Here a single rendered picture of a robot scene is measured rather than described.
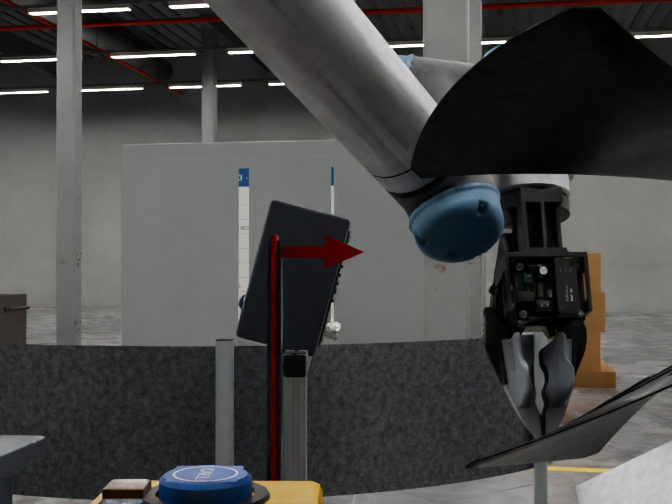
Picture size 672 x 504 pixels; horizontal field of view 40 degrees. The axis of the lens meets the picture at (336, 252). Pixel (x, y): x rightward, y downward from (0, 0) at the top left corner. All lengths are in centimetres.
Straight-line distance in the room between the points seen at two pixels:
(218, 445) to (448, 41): 316
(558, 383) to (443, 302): 413
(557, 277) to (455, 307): 415
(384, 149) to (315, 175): 612
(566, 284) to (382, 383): 173
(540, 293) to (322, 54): 30
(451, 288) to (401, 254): 178
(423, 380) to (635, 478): 189
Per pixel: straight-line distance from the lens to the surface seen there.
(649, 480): 69
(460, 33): 509
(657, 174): 69
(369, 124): 67
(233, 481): 40
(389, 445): 254
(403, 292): 669
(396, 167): 70
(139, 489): 41
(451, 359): 261
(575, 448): 90
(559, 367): 84
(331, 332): 126
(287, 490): 43
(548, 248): 81
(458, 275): 495
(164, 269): 709
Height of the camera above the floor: 118
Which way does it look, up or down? level
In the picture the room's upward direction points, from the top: straight up
